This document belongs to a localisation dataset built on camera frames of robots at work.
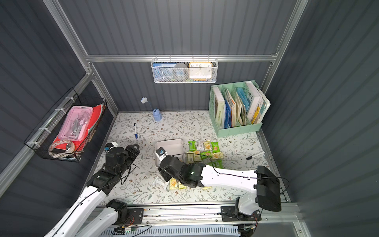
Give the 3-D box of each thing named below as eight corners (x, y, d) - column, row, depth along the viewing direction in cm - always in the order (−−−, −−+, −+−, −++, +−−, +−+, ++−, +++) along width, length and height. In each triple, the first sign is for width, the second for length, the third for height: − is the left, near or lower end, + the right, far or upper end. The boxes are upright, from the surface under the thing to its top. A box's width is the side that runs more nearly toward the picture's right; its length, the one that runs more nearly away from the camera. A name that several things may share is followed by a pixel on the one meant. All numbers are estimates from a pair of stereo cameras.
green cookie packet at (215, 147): (211, 152, 99) (212, 151, 98) (211, 143, 104) (211, 141, 102) (219, 152, 99) (219, 151, 98) (218, 143, 104) (218, 141, 102)
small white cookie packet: (196, 150, 100) (196, 149, 98) (196, 141, 105) (196, 139, 104) (204, 150, 100) (204, 149, 98) (203, 141, 105) (204, 139, 103)
